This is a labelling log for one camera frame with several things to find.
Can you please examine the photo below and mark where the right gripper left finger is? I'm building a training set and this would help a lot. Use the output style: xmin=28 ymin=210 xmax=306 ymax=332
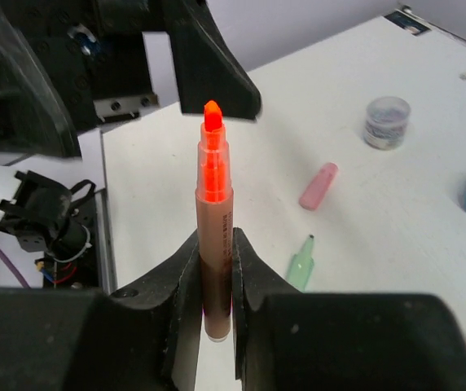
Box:
xmin=0 ymin=235 xmax=201 ymax=390

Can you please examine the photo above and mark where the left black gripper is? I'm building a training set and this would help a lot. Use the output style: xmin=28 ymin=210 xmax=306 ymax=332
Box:
xmin=0 ymin=0 xmax=262 ymax=158

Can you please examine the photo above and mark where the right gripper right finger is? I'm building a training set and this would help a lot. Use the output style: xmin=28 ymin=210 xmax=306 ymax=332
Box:
xmin=232 ymin=229 xmax=466 ymax=390

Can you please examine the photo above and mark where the orange highlighter pen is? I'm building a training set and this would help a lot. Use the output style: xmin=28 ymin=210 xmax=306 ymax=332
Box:
xmin=195 ymin=100 xmax=234 ymax=342

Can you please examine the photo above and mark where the green highlighter pen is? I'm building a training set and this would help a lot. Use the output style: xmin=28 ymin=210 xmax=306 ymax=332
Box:
xmin=285 ymin=235 xmax=314 ymax=292

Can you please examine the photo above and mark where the pink highlighter cap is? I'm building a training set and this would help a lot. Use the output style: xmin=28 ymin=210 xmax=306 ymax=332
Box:
xmin=299 ymin=162 xmax=338 ymax=211

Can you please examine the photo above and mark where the right clear clip jar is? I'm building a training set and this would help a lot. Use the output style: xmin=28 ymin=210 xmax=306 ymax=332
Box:
xmin=363 ymin=96 xmax=411 ymax=151

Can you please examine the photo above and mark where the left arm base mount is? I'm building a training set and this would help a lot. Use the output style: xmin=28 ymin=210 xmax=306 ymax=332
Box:
xmin=0 ymin=171 xmax=100 ymax=288

